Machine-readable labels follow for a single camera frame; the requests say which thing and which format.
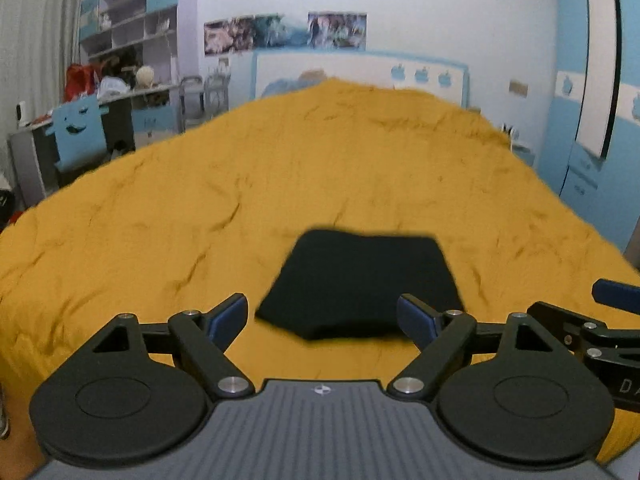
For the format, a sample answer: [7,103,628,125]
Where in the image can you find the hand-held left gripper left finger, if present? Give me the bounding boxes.
[90,294,256,401]

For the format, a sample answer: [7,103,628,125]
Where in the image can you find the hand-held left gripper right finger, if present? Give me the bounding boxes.
[387,294,557,402]

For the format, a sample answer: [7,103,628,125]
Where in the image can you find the black-framed mirror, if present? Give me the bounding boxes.
[572,0,626,161]

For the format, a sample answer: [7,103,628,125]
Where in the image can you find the blue white wardrobe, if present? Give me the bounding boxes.
[535,0,640,256]

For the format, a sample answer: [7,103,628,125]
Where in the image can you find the blue white apple-print headboard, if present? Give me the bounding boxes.
[220,49,471,108]

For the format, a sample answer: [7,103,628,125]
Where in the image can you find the grey desk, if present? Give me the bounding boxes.
[7,85,183,211]

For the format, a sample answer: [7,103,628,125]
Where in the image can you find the red bag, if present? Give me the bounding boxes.
[65,62,101,103]

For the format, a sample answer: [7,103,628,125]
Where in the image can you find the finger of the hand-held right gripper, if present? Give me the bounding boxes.
[526,301,613,343]
[591,279,640,317]

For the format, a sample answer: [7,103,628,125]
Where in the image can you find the white curtain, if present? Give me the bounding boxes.
[0,0,93,196]

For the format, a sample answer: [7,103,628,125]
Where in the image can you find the blue chair with face cutout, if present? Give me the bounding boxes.
[50,95,113,176]

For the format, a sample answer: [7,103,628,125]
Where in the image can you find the wall poster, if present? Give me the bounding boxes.
[307,11,368,52]
[204,14,296,57]

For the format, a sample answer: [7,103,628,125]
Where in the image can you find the metal frame chair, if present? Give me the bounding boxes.
[177,74,231,133]

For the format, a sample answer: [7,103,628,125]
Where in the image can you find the blue white bookshelf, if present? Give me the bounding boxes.
[77,0,183,96]

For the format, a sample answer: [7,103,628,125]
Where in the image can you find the yellow quilted blanket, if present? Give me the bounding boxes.
[0,77,640,466]

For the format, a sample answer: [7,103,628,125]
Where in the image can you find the black pants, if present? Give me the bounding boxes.
[255,229,466,342]

